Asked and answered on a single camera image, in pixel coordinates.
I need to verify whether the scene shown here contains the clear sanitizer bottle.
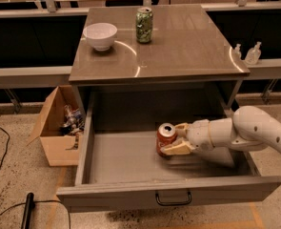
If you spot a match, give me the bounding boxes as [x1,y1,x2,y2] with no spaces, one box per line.
[245,41,261,65]

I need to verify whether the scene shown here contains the cardboard box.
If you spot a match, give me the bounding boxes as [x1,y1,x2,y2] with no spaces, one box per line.
[28,85,82,166]

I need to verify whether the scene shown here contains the small clear pump bottle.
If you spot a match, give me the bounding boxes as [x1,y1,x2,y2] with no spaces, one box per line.
[234,44,242,59]

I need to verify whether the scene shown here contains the open grey drawer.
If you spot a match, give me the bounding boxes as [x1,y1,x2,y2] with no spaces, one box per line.
[57,90,281,213]

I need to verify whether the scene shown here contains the red coke can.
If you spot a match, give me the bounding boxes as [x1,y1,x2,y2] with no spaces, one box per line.
[156,123,177,156]

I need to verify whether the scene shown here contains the green patterned can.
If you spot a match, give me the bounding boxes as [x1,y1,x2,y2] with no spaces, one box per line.
[135,7,153,43]

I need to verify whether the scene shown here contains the white bowl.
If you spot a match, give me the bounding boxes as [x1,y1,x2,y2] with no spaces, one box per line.
[83,23,117,52]

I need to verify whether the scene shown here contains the grey cabinet with counter top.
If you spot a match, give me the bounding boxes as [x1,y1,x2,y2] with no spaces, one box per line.
[70,4,250,109]

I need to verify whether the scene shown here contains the black drawer handle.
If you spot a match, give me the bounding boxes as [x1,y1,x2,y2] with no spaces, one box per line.
[155,191,192,207]

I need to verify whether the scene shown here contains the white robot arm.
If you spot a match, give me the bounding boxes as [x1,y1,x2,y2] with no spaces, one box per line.
[156,106,281,156]

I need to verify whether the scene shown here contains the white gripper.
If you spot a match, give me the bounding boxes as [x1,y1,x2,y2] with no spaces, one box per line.
[160,119,213,156]

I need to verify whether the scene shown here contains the snack packets in box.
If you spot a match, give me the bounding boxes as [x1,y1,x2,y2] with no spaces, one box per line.
[60,105,84,135]

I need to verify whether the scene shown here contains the black post with cable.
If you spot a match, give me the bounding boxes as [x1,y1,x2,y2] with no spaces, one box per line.
[0,193,71,229]

